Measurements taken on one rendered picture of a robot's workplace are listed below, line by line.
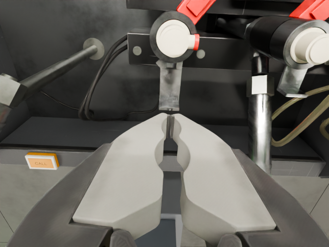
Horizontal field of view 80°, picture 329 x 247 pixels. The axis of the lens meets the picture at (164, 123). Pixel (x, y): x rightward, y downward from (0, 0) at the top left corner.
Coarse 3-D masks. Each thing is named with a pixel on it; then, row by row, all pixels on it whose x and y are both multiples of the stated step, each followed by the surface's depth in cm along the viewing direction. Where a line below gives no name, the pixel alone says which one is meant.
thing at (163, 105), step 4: (160, 100) 14; (164, 100) 14; (160, 104) 13; (164, 104) 13; (168, 104) 13; (172, 104) 14; (176, 104) 14; (160, 108) 13; (164, 108) 13; (168, 108) 13; (172, 108) 13; (176, 108) 13
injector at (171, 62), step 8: (160, 16) 11; (168, 16) 11; (176, 16) 11; (184, 16) 11; (160, 24) 11; (192, 24) 11; (152, 32) 11; (192, 32) 11; (152, 40) 12; (152, 48) 12; (160, 56) 12; (168, 56) 12; (184, 56) 12; (168, 64) 17; (176, 64) 17
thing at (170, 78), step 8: (160, 64) 13; (160, 72) 13; (168, 72) 13; (176, 72) 13; (160, 80) 13; (168, 80) 13; (176, 80) 13; (160, 88) 13; (168, 88) 13; (176, 88) 13; (160, 96) 14; (168, 96) 14; (176, 96) 14
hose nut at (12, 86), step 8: (0, 80) 12; (8, 80) 12; (16, 80) 13; (0, 88) 12; (8, 88) 12; (16, 88) 12; (24, 88) 13; (0, 96) 12; (8, 96) 12; (16, 96) 12; (8, 104) 12; (16, 104) 13
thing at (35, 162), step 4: (28, 152) 36; (32, 152) 36; (56, 156) 37; (28, 160) 36; (32, 160) 36; (36, 160) 36; (40, 160) 36; (44, 160) 36; (48, 160) 36; (56, 160) 37; (32, 164) 36; (36, 164) 36; (40, 164) 36; (44, 164) 36; (48, 164) 36; (52, 164) 36
